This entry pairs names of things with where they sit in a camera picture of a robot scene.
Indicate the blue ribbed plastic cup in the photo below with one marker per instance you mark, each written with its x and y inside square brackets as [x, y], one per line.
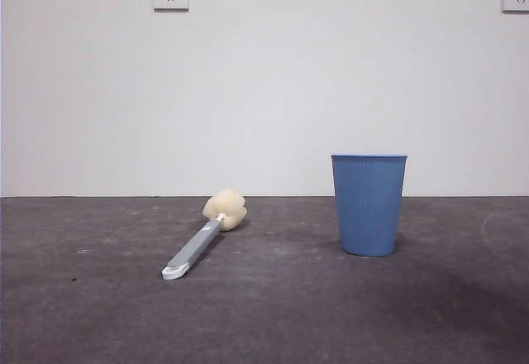
[368, 207]

